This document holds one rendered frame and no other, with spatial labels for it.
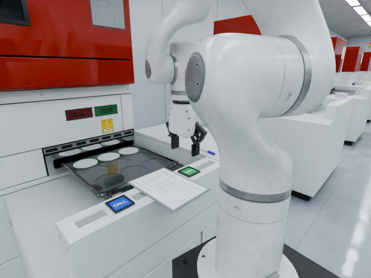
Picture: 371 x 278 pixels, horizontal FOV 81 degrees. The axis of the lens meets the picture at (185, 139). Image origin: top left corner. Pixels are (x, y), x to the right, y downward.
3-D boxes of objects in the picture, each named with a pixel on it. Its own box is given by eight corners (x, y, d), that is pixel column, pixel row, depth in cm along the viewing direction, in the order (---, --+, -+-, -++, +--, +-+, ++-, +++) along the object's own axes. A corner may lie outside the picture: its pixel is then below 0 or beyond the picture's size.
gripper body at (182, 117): (164, 97, 66) (165, 132, 69) (188, 100, 59) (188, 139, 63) (181, 95, 71) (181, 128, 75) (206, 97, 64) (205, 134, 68)
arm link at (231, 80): (308, 194, 35) (335, 32, 29) (205, 219, 28) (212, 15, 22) (258, 167, 46) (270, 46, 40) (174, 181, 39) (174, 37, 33)
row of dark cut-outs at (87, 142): (43, 154, 94) (42, 149, 93) (132, 133, 123) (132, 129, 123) (44, 154, 93) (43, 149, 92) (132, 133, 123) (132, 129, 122)
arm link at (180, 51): (175, 92, 59) (204, 90, 63) (174, 38, 55) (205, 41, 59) (163, 90, 66) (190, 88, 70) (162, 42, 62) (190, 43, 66)
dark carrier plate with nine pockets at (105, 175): (65, 164, 96) (64, 162, 96) (132, 145, 120) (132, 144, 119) (100, 194, 73) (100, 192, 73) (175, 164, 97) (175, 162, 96)
